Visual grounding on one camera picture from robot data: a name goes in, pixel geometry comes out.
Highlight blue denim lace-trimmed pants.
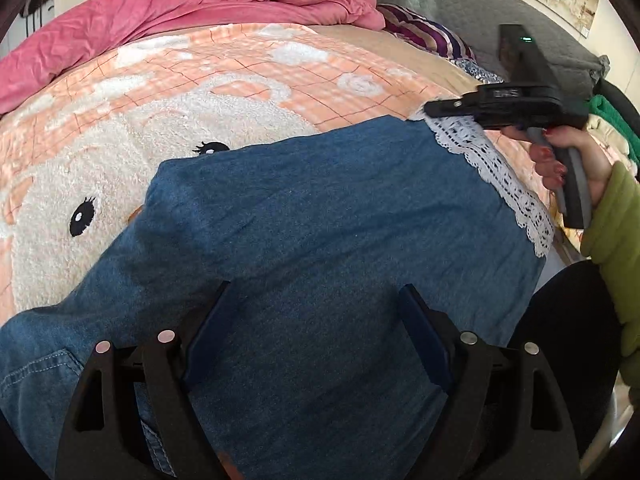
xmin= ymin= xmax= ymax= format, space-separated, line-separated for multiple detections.
xmin=1 ymin=116 xmax=554 ymax=479

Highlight green sleeve right forearm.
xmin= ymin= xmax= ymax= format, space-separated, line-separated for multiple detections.
xmin=580 ymin=162 xmax=640 ymax=390

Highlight person's right hand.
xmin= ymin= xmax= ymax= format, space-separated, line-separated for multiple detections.
xmin=528 ymin=126 xmax=612 ymax=207

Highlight blue floral pillow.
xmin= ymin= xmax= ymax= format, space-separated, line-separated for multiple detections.
xmin=450 ymin=58 xmax=504 ymax=84

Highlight folded green clothes pile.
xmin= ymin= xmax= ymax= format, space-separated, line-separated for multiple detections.
xmin=587 ymin=78 xmax=639 ymax=179

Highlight grey padded headboard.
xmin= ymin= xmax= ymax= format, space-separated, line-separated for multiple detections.
xmin=378 ymin=0 xmax=604 ymax=100

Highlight purple striped pillow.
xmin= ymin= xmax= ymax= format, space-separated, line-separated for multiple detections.
xmin=376 ymin=3 xmax=476 ymax=61

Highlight orange bear pattern blanket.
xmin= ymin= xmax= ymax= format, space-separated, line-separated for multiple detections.
xmin=1 ymin=24 xmax=548 ymax=326

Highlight pink duvet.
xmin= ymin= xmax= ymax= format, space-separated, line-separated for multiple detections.
xmin=1 ymin=0 xmax=385 ymax=113

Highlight hanging bags on door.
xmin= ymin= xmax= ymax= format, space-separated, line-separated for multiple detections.
xmin=20 ymin=0 xmax=54 ymax=36

